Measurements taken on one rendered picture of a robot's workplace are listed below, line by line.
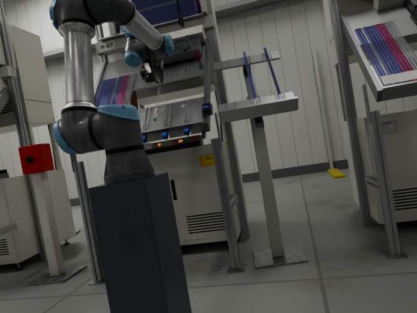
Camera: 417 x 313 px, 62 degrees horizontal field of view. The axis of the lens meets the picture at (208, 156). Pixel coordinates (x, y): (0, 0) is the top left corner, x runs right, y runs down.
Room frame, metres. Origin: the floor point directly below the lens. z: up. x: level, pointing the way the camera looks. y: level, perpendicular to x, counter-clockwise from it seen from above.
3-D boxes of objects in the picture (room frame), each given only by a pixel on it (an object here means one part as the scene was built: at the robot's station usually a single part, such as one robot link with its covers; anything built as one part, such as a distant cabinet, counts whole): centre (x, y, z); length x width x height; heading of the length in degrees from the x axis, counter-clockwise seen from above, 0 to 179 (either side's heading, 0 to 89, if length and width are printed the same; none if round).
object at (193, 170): (2.33, 0.19, 0.31); 0.70 x 0.65 x 0.62; 78
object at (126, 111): (1.06, 0.25, 0.72); 0.13 x 0.12 x 0.14; 75
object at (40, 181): (2.03, 0.99, 0.39); 0.24 x 0.24 x 0.78; 78
